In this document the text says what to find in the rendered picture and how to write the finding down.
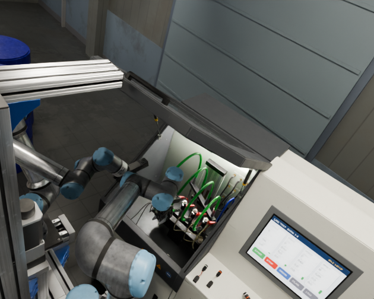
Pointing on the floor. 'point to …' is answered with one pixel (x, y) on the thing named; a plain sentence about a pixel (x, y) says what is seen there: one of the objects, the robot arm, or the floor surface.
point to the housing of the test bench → (276, 149)
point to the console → (238, 237)
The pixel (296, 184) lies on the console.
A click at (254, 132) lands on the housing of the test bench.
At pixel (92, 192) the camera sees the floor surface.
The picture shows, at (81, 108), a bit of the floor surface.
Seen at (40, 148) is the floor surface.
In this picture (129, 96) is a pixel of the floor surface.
